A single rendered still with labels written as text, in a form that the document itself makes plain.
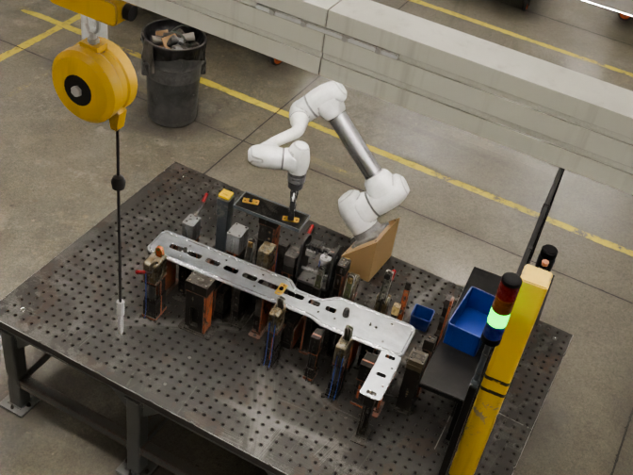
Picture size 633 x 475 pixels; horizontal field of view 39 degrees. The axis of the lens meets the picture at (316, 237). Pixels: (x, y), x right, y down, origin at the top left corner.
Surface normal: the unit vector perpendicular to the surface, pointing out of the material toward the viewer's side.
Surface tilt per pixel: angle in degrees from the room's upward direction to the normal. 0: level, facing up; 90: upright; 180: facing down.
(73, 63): 80
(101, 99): 91
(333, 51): 90
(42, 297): 0
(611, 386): 0
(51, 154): 0
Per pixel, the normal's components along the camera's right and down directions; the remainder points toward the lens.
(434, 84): -0.47, 0.52
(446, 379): 0.13, -0.76
